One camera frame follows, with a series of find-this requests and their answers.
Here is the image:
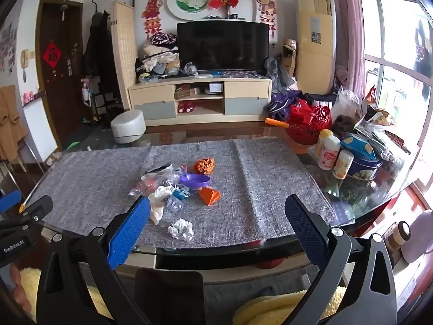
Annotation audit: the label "white bottle yellow cap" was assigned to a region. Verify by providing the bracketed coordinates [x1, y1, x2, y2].
[314, 129, 334, 158]

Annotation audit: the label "pile of clothes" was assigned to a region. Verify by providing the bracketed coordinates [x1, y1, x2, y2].
[135, 33, 198, 82]

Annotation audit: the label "orange cone-shaped wrapper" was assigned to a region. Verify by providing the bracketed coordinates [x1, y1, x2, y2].
[198, 187, 222, 207]

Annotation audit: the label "red diamond door sign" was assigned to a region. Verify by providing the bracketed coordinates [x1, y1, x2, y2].
[43, 42, 62, 70]

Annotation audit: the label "window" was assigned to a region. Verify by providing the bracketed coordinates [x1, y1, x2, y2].
[353, 0, 433, 163]

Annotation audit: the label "light blue plastic piece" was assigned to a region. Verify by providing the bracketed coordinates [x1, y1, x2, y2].
[166, 188, 192, 214]

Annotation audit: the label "wall photos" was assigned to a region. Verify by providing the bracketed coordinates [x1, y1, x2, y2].
[0, 24, 17, 72]

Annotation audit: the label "beige television cabinet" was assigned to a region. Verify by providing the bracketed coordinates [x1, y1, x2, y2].
[129, 74, 273, 127]

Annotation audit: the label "brown lidded cup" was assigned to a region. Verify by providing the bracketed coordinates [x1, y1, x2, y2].
[387, 221, 411, 254]

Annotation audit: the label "whiteboard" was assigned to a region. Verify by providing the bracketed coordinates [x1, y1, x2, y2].
[22, 91, 60, 163]

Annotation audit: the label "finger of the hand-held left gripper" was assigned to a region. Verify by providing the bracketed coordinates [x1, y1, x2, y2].
[18, 195, 54, 227]
[0, 190, 23, 214]

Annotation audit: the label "white tissue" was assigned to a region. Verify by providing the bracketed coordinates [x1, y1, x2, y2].
[148, 186, 175, 226]

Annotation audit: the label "white bottle pink label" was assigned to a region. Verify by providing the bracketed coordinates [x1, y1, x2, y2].
[317, 135, 341, 171]

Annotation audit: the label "beige woven folding screen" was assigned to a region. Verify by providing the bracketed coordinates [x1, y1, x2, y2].
[111, 1, 139, 111]

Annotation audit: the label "round white wall picture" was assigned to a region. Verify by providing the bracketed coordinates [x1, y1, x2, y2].
[166, 0, 217, 20]

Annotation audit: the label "red plastic basket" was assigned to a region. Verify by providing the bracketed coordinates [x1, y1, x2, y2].
[286, 103, 333, 145]

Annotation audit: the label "red hanging wall ornament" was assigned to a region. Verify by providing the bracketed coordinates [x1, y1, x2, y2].
[256, 0, 278, 41]

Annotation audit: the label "crumpled orange foil wrapper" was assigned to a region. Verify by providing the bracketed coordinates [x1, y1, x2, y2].
[193, 157, 216, 176]

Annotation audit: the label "red fish wall decoration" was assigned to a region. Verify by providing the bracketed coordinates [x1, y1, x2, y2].
[142, 0, 163, 39]

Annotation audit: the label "purple bag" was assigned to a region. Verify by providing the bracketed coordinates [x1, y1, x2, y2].
[265, 91, 305, 121]

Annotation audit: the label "crumpled white paper ball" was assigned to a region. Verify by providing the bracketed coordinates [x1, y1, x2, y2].
[167, 218, 195, 242]

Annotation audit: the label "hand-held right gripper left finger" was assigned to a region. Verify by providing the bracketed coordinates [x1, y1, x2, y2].
[37, 194, 153, 325]

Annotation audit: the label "person's left hand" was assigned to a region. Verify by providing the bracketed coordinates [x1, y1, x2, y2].
[9, 263, 33, 316]

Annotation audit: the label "dark brown door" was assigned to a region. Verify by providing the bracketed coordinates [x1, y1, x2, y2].
[35, 0, 85, 146]

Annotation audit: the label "grey woven table mat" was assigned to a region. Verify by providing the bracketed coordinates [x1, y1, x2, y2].
[25, 138, 337, 241]

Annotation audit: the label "grey cloth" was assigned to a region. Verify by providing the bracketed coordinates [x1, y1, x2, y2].
[264, 54, 296, 92]

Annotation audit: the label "small white yellow bottle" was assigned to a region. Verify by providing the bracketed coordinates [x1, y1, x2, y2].
[332, 150, 354, 179]

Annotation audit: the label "clear plastic bag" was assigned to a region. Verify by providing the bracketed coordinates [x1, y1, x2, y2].
[129, 163, 188, 197]

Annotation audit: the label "blue round tin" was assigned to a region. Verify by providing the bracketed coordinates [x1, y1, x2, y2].
[340, 134, 384, 181]

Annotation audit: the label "pink plastic cup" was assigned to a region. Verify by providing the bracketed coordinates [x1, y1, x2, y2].
[137, 179, 159, 192]

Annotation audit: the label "purple plastic plate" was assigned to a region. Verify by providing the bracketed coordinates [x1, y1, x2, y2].
[179, 173, 212, 189]

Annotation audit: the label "pink curtain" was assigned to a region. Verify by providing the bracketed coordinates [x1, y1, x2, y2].
[330, 0, 366, 99]

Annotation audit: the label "cardboard boxes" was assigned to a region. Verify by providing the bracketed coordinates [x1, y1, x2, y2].
[282, 39, 298, 78]

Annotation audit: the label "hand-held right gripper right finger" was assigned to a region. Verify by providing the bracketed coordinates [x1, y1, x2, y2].
[284, 194, 398, 325]

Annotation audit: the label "black flat television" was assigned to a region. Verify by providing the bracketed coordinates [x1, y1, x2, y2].
[176, 20, 270, 72]

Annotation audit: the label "dark hanging coats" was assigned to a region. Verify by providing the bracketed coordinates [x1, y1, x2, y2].
[84, 11, 117, 78]

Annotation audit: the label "flat cardboard box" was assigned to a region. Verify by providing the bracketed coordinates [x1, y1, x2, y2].
[174, 88, 200, 100]

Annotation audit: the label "white round stool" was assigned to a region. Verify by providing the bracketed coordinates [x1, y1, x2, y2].
[110, 110, 147, 144]

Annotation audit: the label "pile of plastic bags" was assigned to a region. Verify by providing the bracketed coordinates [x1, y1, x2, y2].
[332, 86, 411, 163]

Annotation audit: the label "yellow fleece garment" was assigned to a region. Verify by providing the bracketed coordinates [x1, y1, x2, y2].
[18, 267, 347, 325]

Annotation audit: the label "beige standing air conditioner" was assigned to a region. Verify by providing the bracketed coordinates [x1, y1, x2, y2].
[296, 0, 337, 95]

